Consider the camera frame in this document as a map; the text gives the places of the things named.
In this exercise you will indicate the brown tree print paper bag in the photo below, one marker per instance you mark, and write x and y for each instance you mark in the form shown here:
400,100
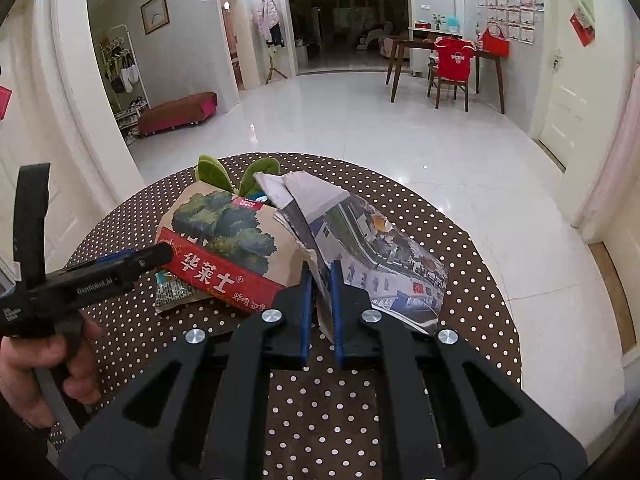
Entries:
225,240

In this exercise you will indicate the white door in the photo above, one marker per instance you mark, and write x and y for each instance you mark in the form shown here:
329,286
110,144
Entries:
562,105

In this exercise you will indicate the red paper door decoration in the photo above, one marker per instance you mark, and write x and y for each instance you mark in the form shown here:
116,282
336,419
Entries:
582,27

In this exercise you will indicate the newspaper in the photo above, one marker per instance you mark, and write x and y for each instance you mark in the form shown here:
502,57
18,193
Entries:
370,250

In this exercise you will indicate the grey green snack wrapper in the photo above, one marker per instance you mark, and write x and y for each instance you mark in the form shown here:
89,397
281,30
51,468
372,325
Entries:
175,292

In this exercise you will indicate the person's left hand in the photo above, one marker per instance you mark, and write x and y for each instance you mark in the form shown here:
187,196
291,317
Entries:
20,375

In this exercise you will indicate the pink paper decoration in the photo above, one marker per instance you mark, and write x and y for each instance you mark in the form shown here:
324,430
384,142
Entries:
5,101

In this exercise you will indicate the group of wall certificates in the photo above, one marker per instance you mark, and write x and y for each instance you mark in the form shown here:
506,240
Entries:
520,10

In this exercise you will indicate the red shirt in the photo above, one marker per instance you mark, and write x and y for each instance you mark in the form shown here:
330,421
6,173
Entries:
454,60

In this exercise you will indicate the wooden coat stand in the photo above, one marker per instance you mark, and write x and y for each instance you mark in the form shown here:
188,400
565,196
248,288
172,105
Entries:
276,65

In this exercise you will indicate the small red box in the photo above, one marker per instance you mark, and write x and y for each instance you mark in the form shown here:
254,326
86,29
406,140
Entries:
423,25

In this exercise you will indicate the white tote bag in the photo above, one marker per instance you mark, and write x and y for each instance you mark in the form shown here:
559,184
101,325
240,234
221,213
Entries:
130,76

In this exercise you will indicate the round polka-dot table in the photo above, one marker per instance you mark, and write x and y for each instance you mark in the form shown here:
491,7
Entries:
320,420

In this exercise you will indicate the white sofa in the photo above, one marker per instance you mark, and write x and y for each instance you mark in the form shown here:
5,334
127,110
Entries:
377,37

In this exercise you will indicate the white cabinet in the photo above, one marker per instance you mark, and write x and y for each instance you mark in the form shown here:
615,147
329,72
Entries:
417,62

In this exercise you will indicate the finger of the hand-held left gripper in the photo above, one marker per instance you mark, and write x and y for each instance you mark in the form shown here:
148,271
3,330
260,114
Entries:
125,270
32,220

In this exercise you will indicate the wooden dining table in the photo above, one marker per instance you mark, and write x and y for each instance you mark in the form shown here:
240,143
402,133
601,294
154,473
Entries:
407,46

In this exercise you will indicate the pale pink jacket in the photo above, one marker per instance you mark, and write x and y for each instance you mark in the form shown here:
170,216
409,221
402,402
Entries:
267,17

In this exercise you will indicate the small potted plant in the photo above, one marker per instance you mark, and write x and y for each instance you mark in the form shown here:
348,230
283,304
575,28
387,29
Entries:
437,22

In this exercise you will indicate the teal box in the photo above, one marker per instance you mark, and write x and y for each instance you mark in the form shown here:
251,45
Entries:
452,24

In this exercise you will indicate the brown pink bench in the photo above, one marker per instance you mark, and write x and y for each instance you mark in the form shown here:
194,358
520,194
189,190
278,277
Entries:
177,112

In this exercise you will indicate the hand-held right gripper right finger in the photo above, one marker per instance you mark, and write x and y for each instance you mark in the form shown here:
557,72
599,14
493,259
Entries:
336,310

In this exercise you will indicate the red gift bag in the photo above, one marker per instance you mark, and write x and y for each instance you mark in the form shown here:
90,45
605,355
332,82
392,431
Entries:
496,44

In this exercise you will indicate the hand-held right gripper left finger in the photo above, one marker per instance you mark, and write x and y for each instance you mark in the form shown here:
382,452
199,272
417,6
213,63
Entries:
305,310

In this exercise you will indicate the small framed wall picture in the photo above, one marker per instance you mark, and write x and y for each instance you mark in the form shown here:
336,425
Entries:
155,14

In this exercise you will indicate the white clothes rack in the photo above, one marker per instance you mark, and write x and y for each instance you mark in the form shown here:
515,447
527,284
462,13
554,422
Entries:
132,105

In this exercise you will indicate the wooden chair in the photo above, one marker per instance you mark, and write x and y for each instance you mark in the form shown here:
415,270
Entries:
450,91

